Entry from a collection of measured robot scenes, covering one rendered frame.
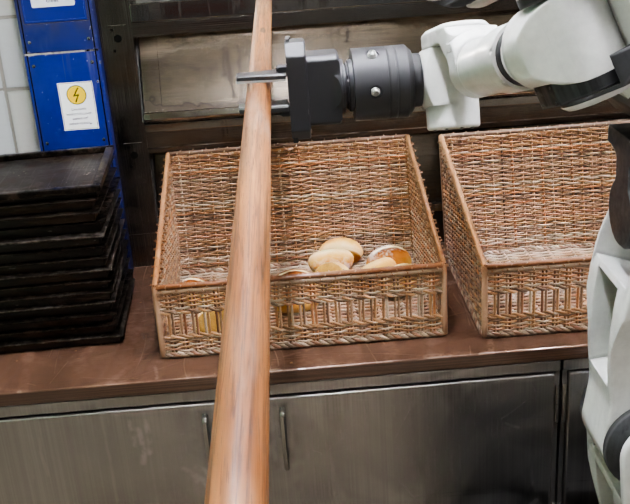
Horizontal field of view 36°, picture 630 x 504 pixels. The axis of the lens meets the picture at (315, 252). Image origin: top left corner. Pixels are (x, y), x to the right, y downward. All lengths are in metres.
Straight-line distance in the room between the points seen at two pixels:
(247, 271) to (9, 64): 1.61
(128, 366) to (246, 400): 1.37
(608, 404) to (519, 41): 0.68
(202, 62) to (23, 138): 0.43
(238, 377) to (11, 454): 1.43
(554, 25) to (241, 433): 0.59
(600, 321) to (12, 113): 1.34
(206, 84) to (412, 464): 0.92
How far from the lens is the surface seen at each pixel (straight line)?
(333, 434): 1.87
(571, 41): 0.96
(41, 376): 1.90
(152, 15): 2.15
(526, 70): 0.98
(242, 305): 0.61
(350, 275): 1.79
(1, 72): 2.23
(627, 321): 1.39
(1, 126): 2.26
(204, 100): 2.16
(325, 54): 1.18
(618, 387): 1.47
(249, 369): 0.54
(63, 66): 2.16
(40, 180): 1.96
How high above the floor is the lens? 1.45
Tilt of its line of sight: 22 degrees down
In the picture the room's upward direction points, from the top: 4 degrees counter-clockwise
